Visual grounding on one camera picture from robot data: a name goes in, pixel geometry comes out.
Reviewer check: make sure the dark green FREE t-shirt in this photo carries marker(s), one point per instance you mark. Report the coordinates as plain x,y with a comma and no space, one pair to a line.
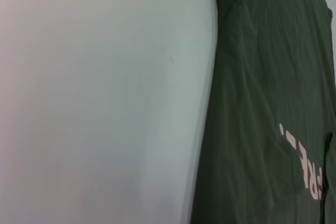
262,77

